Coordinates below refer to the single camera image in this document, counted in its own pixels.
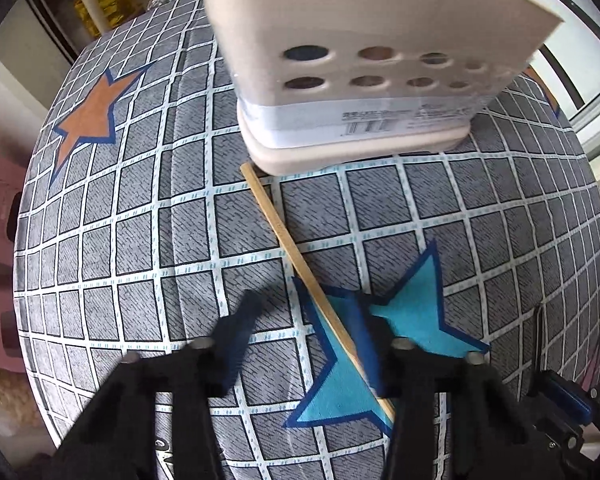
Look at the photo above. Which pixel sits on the white shelf rack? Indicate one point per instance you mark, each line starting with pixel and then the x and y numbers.
pixel 92 5

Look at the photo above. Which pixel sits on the wooden chopstick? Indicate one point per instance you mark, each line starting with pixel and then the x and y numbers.
pixel 300 260

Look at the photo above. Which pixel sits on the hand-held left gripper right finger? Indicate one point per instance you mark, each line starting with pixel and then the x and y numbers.
pixel 372 355

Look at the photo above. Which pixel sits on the grey checked tablecloth with stars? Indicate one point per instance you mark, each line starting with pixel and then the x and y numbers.
pixel 155 240

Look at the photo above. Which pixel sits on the yellow packets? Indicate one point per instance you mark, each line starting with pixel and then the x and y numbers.
pixel 107 12

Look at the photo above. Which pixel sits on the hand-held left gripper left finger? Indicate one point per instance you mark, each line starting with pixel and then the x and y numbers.
pixel 240 320

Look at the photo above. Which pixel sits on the pink plastic utensil holder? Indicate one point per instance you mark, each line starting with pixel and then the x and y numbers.
pixel 380 35

